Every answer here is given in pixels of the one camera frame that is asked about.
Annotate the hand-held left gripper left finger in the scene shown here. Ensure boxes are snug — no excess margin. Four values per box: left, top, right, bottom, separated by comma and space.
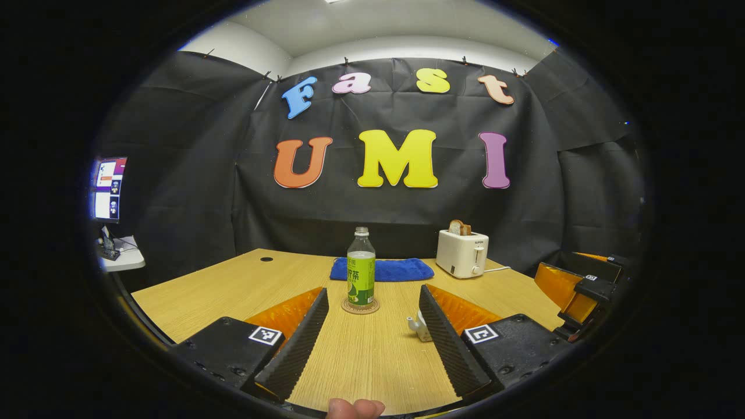
172, 286, 329, 403

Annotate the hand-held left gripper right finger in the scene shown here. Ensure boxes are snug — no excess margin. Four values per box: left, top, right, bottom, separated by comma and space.
419, 284, 574, 402

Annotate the round wooden coaster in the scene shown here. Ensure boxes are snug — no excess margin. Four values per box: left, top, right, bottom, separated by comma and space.
341, 298, 380, 315

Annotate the green label water bottle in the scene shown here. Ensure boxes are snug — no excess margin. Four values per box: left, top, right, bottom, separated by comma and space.
347, 227, 377, 308

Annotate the blue towel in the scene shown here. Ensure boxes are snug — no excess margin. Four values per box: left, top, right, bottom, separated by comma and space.
330, 258, 435, 282

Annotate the white toaster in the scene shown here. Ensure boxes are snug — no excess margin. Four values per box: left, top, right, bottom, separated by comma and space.
436, 229, 489, 279

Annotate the white side desk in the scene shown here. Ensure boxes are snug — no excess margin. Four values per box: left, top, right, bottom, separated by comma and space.
98, 236, 146, 272

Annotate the computer monitor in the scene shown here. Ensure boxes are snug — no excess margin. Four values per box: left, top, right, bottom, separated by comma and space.
90, 157, 127, 224

